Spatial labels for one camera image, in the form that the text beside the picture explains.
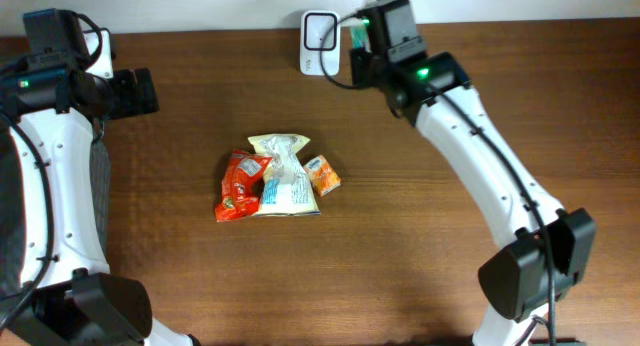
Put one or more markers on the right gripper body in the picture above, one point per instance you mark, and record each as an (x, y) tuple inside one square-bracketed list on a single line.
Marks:
[(364, 69)]

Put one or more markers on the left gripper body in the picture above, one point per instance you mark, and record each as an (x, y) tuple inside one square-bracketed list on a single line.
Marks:
[(127, 97)]

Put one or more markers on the orange tissue pack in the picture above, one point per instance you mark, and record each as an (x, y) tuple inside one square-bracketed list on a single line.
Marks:
[(322, 176)]

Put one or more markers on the red snack packet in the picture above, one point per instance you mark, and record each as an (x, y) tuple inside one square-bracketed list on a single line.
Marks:
[(238, 199)]

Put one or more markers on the cream chips bag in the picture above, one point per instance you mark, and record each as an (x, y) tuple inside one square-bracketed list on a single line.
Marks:
[(287, 189)]

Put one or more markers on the green tissue pack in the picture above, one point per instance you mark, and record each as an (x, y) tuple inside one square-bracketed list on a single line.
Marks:
[(359, 37)]

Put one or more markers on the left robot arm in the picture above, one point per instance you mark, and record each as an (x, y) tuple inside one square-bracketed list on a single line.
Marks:
[(56, 284)]

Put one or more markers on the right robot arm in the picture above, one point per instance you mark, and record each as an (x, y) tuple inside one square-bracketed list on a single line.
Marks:
[(543, 249)]

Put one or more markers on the white barcode scanner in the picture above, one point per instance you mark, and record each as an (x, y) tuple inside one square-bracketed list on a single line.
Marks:
[(319, 43)]

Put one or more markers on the grey plastic mesh basket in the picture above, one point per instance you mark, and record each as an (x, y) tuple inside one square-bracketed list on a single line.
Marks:
[(13, 231)]

